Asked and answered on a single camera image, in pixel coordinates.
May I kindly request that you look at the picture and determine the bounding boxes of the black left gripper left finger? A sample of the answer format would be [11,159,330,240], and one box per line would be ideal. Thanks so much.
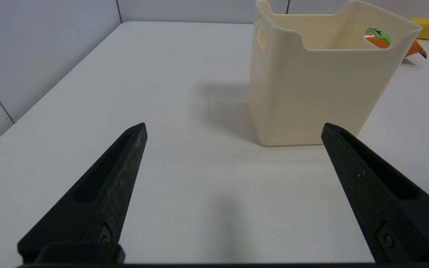
[17,123,148,264]

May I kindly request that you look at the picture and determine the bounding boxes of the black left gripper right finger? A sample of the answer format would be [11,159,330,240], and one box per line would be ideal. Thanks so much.
[321,123,429,263]

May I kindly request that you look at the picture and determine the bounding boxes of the cream plastic storage box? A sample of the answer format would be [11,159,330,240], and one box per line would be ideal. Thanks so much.
[248,0,423,146]

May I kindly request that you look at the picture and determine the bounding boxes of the orange snack bag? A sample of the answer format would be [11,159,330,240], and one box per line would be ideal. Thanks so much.
[365,27,427,59]

